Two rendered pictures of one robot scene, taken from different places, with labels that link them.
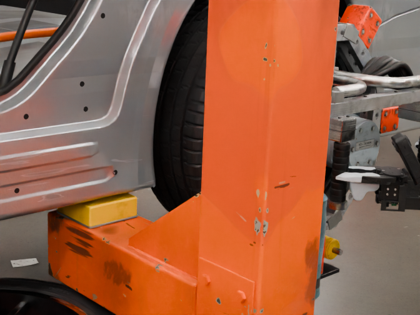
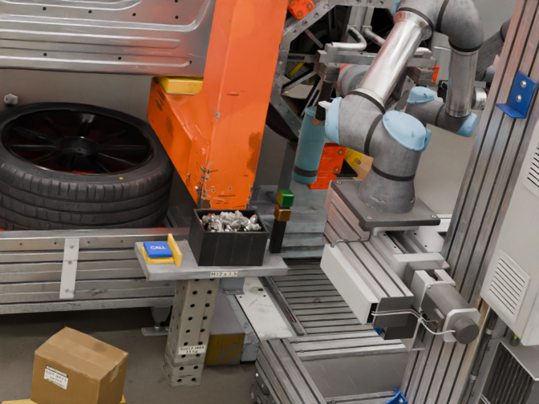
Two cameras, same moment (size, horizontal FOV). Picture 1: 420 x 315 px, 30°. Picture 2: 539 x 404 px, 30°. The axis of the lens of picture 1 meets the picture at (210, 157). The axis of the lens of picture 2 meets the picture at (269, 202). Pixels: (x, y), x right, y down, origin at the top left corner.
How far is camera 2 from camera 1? 1.82 m
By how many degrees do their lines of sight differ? 21
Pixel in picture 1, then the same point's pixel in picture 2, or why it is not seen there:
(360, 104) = (353, 58)
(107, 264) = (167, 119)
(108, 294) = (164, 137)
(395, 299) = not seen: hidden behind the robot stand
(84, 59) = not seen: outside the picture
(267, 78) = (228, 31)
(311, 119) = (260, 60)
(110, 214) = (183, 88)
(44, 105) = (147, 10)
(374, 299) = not seen: hidden behind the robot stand
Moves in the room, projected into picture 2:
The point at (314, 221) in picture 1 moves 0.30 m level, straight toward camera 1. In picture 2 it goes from (258, 122) to (200, 148)
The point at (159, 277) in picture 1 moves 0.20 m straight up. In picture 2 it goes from (182, 132) to (191, 74)
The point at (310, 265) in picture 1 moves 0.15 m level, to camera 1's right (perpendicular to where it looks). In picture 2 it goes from (253, 147) to (298, 163)
